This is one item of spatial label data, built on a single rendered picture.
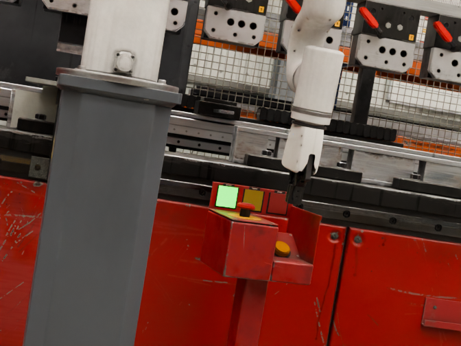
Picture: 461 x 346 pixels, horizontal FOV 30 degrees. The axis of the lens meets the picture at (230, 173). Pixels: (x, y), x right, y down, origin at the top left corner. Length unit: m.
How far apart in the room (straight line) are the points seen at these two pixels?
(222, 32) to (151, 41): 0.88
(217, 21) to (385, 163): 0.57
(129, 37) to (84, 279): 0.36
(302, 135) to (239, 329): 0.43
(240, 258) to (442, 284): 0.67
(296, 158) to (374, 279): 0.51
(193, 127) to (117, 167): 1.18
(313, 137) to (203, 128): 0.71
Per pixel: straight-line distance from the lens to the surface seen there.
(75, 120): 1.27
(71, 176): 1.27
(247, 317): 1.86
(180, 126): 2.44
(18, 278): 2.09
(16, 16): 2.72
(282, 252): 1.86
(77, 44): 2.19
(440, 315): 2.27
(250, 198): 1.92
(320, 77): 1.78
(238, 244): 1.76
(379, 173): 2.29
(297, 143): 1.80
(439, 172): 2.35
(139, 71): 1.30
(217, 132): 2.45
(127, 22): 1.30
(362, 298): 2.19
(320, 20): 1.79
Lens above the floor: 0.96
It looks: 3 degrees down
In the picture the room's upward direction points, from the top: 9 degrees clockwise
